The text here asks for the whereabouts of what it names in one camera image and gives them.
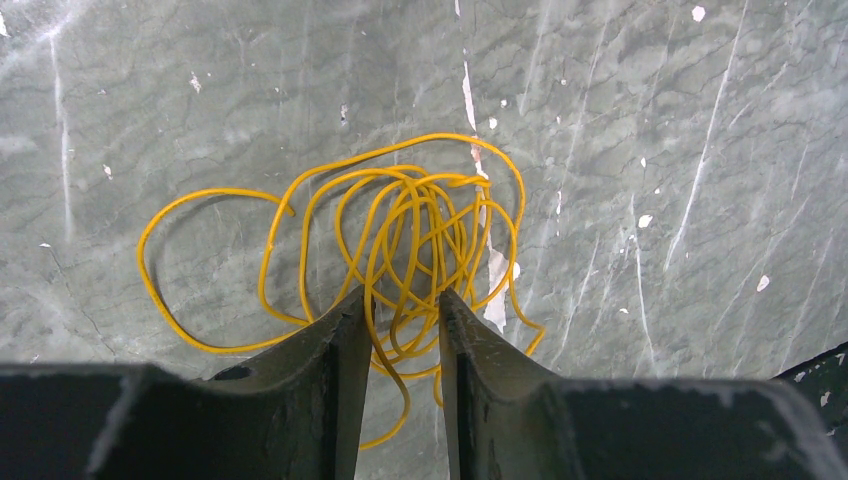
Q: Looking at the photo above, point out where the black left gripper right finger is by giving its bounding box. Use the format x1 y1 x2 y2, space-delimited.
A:
439 290 847 479

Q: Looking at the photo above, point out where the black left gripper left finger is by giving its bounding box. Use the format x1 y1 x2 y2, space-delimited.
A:
1 288 372 479

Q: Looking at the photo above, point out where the orange cable bundle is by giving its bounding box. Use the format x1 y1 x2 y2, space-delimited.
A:
136 132 547 452

